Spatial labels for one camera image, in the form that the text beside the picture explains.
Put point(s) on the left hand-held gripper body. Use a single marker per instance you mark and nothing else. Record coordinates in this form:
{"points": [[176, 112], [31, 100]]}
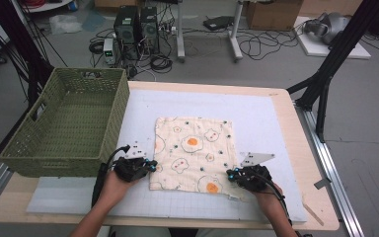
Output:
{"points": [[131, 168]]}

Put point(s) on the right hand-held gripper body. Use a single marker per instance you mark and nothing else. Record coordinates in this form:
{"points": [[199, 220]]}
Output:
{"points": [[255, 177]]}

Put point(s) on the person's right hand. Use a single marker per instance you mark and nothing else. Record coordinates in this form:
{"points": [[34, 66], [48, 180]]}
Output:
{"points": [[269, 199]]}

